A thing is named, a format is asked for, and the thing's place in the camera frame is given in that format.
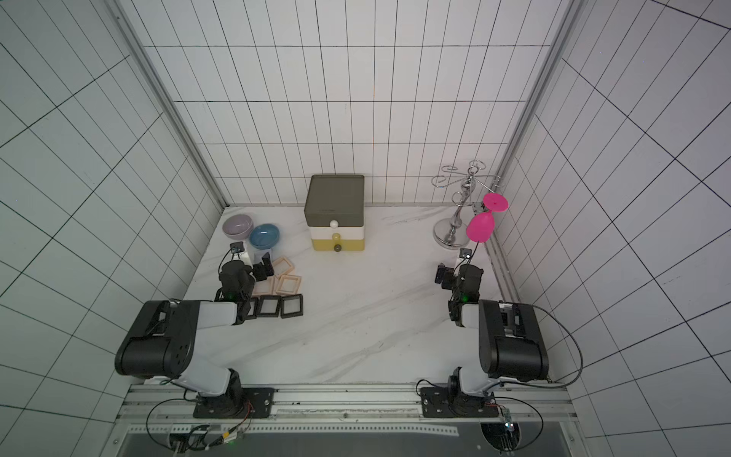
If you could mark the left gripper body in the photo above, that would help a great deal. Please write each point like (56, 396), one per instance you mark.
(260, 270)

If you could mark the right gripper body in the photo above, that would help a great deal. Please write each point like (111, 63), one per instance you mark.
(448, 280)

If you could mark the three-drawer storage cabinet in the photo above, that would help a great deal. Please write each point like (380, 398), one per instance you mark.
(335, 212)

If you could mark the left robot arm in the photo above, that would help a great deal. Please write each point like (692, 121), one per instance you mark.
(162, 343)

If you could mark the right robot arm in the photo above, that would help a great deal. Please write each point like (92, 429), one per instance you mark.
(510, 343)

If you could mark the orange brooch box left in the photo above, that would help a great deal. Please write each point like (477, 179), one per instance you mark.
(266, 287)

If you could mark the orange brooch box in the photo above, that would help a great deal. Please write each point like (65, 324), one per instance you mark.
(288, 284)
(282, 266)
(266, 287)

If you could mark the orange brooch box upper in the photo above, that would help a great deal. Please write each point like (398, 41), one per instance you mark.
(282, 266)

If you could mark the orange brooch box right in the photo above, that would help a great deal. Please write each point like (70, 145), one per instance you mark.
(288, 284)

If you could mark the blue bowl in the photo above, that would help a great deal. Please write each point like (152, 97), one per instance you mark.
(265, 236)

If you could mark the silver glass rack stand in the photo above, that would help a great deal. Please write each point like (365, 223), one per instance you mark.
(452, 232)

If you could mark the pink plastic wine glass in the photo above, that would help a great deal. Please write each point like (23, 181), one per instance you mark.
(482, 226)

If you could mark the purple bowl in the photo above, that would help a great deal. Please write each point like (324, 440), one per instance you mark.
(238, 227)

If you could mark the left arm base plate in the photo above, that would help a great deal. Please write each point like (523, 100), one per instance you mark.
(253, 403)

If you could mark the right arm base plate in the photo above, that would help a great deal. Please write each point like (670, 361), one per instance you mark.
(437, 404)

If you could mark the aluminium mounting rail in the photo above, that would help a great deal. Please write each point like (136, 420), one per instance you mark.
(405, 408)

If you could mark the electronics board with cables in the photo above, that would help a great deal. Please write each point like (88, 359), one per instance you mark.
(195, 439)

